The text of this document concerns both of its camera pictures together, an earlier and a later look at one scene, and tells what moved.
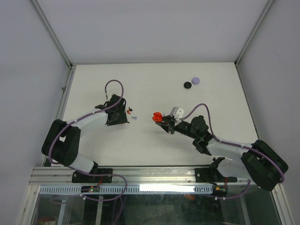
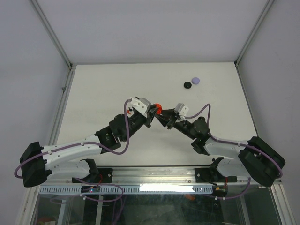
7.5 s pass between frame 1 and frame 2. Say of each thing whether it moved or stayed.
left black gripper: moved
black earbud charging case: stayed
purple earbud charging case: stayed
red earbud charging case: moved
